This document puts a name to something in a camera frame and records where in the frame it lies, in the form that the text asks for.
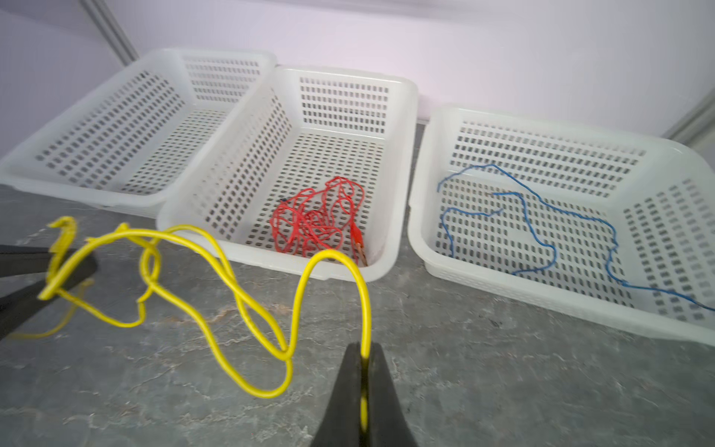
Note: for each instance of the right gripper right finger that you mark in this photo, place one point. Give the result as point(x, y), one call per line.
point(387, 425)

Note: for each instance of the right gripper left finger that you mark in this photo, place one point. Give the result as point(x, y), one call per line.
point(340, 426)

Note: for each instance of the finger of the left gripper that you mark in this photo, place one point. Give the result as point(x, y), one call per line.
point(23, 304)

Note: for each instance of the right white plastic basket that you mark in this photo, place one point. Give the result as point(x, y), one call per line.
point(608, 226)

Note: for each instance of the white plastic basket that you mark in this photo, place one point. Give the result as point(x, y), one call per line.
point(303, 128)
point(608, 226)
point(129, 144)

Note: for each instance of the middle white plastic basket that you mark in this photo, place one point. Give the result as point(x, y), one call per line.
point(303, 128)

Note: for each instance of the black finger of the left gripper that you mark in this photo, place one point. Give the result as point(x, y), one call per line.
point(17, 261)

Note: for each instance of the left white plastic basket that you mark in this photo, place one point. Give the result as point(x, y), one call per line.
point(129, 144)

